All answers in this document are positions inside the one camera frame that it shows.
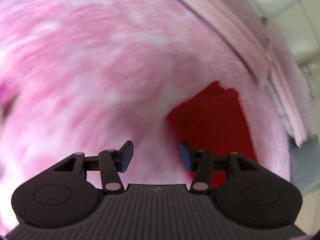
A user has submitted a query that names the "left pink pillow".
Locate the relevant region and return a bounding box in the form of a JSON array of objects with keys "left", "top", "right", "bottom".
[{"left": 179, "top": 0, "right": 269, "bottom": 85}]

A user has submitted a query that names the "grey cushion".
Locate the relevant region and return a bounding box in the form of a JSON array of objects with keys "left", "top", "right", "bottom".
[{"left": 289, "top": 135, "right": 319, "bottom": 195}]

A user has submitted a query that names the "pink pillow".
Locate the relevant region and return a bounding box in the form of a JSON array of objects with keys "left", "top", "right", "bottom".
[
  {"left": 261, "top": 17, "right": 310, "bottom": 147},
  {"left": 179, "top": 0, "right": 269, "bottom": 85}
]

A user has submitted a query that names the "red patterned knit sweater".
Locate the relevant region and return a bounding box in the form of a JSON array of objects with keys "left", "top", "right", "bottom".
[{"left": 165, "top": 80, "right": 259, "bottom": 189}]

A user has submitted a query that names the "white wardrobe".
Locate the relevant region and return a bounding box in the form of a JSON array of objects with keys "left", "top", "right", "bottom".
[{"left": 248, "top": 0, "right": 319, "bottom": 64}]

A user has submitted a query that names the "right pink pillow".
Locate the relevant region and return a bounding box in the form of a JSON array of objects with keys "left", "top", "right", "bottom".
[{"left": 261, "top": 17, "right": 310, "bottom": 147}]

